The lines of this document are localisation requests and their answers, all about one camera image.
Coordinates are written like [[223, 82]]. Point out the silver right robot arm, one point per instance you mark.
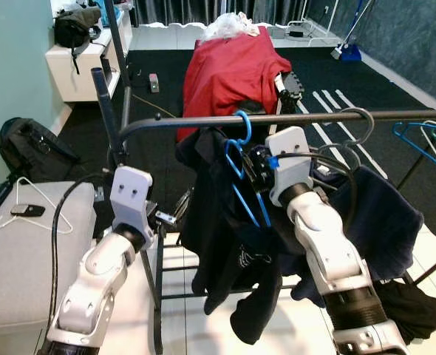
[[329, 251]]

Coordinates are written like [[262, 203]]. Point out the black shoulder bag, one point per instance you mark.
[[74, 28]]

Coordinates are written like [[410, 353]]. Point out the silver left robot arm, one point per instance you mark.
[[92, 288]]

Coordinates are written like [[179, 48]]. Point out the grey hanger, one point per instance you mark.
[[371, 124]]

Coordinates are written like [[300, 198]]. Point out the red cloth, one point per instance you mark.
[[229, 74]]

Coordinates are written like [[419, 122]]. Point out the navy printed t-shirt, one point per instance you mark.
[[373, 214]]

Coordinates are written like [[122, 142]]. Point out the small grey box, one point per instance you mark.
[[154, 83]]

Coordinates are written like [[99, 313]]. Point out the black phone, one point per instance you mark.
[[27, 210]]

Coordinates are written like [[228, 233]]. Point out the grey cushioned ottoman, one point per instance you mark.
[[26, 259]]

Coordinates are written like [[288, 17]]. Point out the white cloth bundle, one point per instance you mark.
[[229, 26]]

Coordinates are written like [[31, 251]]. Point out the black backpack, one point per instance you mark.
[[33, 151]]

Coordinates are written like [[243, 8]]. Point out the blue floor mop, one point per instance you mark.
[[349, 53]]

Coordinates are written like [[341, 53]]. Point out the black metal clothes rack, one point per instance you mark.
[[395, 116]]

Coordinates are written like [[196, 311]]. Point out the black floor mat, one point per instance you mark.
[[395, 81]]

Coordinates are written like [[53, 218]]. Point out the white cabinet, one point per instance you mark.
[[74, 74]]

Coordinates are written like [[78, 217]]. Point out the dark curtain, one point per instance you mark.
[[174, 9]]

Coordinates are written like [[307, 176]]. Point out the black crumpled garment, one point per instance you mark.
[[414, 310]]

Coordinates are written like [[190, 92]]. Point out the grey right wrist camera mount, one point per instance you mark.
[[288, 159]]

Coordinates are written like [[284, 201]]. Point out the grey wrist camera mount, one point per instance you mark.
[[129, 196], [288, 159]]

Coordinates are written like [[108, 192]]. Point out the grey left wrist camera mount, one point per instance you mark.
[[129, 196]]

